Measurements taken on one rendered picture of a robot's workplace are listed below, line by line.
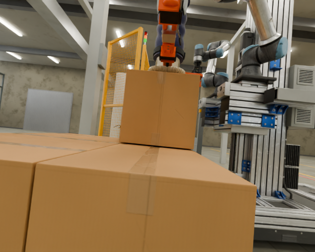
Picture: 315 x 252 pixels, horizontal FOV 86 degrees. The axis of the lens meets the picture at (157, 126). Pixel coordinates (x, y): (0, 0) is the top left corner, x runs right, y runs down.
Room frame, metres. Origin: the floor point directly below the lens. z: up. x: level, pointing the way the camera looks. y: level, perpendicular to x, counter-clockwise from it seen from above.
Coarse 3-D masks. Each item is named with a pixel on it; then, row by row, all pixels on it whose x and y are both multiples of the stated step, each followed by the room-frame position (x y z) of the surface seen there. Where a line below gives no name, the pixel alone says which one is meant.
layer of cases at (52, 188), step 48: (0, 144) 0.48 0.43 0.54; (48, 144) 0.57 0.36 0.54; (96, 144) 0.73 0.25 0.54; (144, 144) 0.99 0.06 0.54; (0, 192) 0.31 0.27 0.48; (48, 192) 0.31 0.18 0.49; (96, 192) 0.30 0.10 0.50; (144, 192) 0.30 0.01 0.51; (192, 192) 0.30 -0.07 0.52; (240, 192) 0.30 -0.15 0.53; (0, 240) 0.31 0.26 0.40; (48, 240) 0.31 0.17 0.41; (96, 240) 0.30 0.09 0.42; (144, 240) 0.30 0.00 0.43; (192, 240) 0.30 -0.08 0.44; (240, 240) 0.30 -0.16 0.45
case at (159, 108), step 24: (144, 72) 0.90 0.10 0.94; (168, 72) 0.89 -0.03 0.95; (144, 96) 0.90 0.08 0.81; (168, 96) 0.89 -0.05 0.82; (192, 96) 0.89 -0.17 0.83; (144, 120) 0.90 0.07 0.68; (168, 120) 0.89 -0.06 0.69; (192, 120) 0.89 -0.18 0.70; (168, 144) 0.89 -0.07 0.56; (192, 144) 0.89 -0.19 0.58
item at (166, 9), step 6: (162, 0) 0.57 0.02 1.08; (162, 6) 0.57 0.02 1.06; (168, 6) 0.57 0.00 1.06; (174, 6) 0.57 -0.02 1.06; (162, 12) 0.59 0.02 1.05; (168, 12) 0.59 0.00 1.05; (174, 12) 0.58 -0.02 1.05; (162, 18) 0.62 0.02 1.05; (168, 18) 0.62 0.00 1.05; (174, 18) 0.62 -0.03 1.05; (168, 24) 0.65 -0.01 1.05; (174, 24) 0.65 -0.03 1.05
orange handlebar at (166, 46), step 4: (164, 0) 0.56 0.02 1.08; (168, 0) 0.56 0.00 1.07; (172, 0) 0.56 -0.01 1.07; (176, 0) 0.56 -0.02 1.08; (164, 4) 0.57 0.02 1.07; (168, 4) 0.57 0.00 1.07; (172, 4) 0.57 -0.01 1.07; (176, 4) 0.57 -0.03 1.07; (164, 24) 0.68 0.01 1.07; (164, 28) 0.71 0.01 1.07; (172, 28) 0.70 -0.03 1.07; (164, 44) 0.83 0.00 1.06; (168, 44) 0.83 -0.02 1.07; (172, 44) 0.83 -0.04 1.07; (164, 48) 0.87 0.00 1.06; (168, 48) 0.87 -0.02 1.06; (172, 48) 0.86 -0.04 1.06; (164, 52) 0.92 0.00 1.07; (172, 52) 0.92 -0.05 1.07; (164, 64) 1.09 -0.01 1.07; (188, 72) 1.24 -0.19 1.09; (200, 76) 1.25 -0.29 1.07
